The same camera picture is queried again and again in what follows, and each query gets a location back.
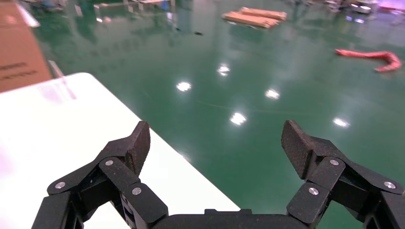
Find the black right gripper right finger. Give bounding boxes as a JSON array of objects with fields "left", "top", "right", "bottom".
[{"left": 281, "top": 119, "right": 405, "bottom": 229}]

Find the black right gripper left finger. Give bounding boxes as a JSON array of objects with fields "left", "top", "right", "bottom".
[{"left": 32, "top": 120, "right": 169, "bottom": 229}]

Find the printed closed cardboard box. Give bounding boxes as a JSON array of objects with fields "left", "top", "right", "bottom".
[{"left": 0, "top": 0, "right": 53, "bottom": 94}]

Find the wooden plank stack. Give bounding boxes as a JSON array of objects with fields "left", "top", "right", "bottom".
[{"left": 221, "top": 6, "right": 288, "bottom": 30}]

